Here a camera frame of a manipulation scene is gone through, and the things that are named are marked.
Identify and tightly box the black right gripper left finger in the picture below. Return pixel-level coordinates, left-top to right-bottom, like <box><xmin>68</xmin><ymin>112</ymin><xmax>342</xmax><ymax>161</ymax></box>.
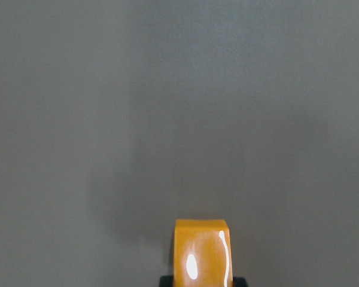
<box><xmin>159</xmin><ymin>275</ymin><xmax>174</xmax><ymax>287</ymax></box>

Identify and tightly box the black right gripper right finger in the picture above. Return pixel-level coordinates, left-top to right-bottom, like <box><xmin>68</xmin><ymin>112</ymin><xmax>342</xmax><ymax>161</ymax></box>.
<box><xmin>233</xmin><ymin>277</ymin><xmax>248</xmax><ymax>287</ymax></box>

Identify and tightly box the orange trapezoid block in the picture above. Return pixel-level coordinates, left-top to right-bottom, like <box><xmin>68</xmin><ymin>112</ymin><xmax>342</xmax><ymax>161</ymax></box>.
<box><xmin>173</xmin><ymin>219</ymin><xmax>234</xmax><ymax>287</ymax></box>

